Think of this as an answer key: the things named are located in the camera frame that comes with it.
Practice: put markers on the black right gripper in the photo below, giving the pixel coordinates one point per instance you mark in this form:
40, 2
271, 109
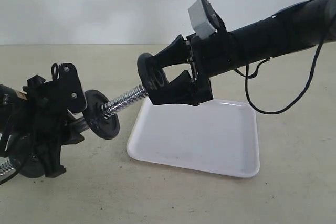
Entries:
212, 56

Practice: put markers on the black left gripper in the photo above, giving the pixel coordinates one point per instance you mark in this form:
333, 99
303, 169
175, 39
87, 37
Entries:
43, 122

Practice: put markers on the black weight plate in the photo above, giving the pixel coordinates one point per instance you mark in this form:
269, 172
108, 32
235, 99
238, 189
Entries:
106, 129
152, 76
20, 147

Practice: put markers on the chrome threaded dumbbell bar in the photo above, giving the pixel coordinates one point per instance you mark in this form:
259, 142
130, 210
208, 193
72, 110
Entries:
112, 107

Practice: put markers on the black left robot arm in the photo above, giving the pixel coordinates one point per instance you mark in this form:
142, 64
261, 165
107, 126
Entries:
10, 124

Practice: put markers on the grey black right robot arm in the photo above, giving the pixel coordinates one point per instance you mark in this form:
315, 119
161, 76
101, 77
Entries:
295, 28

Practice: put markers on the white rectangular plastic tray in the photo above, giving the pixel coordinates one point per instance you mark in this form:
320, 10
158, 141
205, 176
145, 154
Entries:
218, 137

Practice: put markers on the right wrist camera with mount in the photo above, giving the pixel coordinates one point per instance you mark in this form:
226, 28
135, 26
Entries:
204, 19

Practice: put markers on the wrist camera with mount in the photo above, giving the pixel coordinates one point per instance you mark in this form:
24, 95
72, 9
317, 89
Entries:
204, 19
70, 88

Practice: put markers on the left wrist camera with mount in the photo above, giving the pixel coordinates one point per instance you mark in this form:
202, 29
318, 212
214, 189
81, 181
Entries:
70, 88

